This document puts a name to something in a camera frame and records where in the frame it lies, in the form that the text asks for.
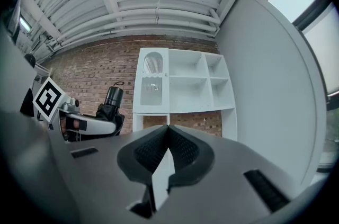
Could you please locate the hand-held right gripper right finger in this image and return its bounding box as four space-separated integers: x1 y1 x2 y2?
167 124 216 189

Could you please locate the ceiling tube light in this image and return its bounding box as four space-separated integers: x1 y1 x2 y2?
19 14 32 32

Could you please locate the white glass-panel cabinet door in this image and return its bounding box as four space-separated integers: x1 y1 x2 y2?
133 47 170 114

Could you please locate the person's left hand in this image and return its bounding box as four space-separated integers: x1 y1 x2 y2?
60 117 80 136

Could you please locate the white ceiling pipe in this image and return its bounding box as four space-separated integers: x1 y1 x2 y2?
57 7 221 43
60 22 217 47

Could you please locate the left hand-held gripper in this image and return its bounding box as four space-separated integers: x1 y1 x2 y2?
32 76 119 142

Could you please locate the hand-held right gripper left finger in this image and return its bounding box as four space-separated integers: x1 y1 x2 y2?
117 124 170 185

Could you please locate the white shelving desk unit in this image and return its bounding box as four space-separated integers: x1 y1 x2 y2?
132 47 238 142

